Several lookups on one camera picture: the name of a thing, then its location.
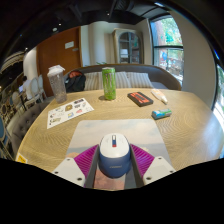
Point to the yellow code card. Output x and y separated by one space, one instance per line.
21 158

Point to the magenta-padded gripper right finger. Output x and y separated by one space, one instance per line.
144 161

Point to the green drink can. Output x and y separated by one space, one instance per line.
109 85

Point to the striped cushion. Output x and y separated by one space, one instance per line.
121 80
93 81
141 80

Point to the white door sign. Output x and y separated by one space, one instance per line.
69 45

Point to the group of white chairs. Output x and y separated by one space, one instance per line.
35 88

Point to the small teal box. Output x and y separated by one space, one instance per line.
161 113

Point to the clear shaker bottle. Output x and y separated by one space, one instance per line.
58 86

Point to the black and red flat case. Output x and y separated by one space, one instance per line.
140 99

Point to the landscape print mouse pad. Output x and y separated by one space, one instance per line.
116 127

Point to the black framed side window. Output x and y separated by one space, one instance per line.
220 96

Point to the brown wooden door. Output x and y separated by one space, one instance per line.
55 63

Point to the person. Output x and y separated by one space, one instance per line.
26 85

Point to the blue and white computer mouse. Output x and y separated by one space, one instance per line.
114 155

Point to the white tube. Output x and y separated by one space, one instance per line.
159 96

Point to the blue round-back chair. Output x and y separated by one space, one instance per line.
2 133

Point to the grey curved sofa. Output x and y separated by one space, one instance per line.
163 75

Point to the arched glass cabinet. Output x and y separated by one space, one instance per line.
128 46

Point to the white sticker sheet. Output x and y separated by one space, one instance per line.
68 112

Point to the black backpack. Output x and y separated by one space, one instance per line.
76 82

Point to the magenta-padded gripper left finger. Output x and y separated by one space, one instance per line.
85 161

